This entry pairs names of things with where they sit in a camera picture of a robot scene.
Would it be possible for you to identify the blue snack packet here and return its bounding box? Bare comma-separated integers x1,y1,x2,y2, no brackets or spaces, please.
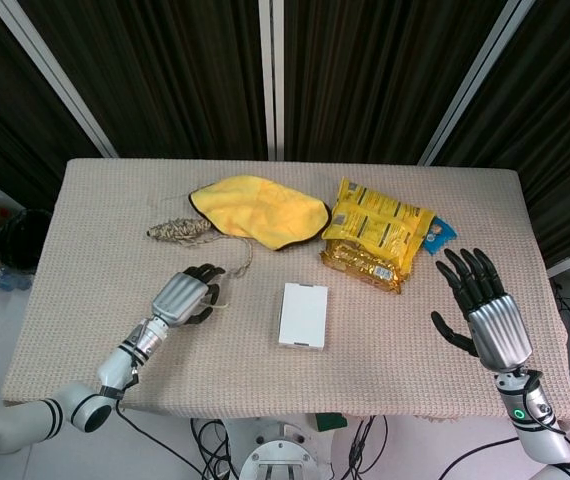
423,215,459,256

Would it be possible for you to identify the braided camouflage rope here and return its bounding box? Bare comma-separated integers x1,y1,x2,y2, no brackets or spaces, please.
145,215,256,279

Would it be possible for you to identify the black cable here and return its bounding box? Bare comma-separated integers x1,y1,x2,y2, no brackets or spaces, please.
437,433,516,480
347,417,391,480
189,417,241,480
114,402,216,480

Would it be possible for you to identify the beige waffle tablecloth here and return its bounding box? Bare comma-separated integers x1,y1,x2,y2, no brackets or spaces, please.
2,158,570,434

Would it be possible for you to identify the yellow microfiber cloth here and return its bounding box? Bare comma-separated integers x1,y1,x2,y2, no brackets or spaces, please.
187,174,332,253

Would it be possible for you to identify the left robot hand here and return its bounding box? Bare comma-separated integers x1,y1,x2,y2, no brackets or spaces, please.
150,263,227,329

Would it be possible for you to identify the yellow snack bag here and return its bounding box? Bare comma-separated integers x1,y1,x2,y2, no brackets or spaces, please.
320,177,437,266

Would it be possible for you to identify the white cardboard box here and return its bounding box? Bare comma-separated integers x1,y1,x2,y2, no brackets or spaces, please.
277,282,330,351

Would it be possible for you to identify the gold foil snack pack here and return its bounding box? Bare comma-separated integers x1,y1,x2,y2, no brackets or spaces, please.
319,238,416,295

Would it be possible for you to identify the dark green block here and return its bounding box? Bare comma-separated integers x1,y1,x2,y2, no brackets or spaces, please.
316,413,349,432

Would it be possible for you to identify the black trash bin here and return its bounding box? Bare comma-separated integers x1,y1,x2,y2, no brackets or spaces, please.
0,208,54,274

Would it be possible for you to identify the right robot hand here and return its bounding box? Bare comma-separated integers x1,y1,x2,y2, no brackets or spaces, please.
430,247,534,372

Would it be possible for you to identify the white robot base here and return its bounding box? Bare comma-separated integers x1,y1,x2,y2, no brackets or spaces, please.
224,417,336,480

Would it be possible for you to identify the dark pleated curtain panel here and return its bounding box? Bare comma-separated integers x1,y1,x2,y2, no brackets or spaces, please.
17,0,269,161
283,0,509,164
434,0,570,269
0,0,106,211

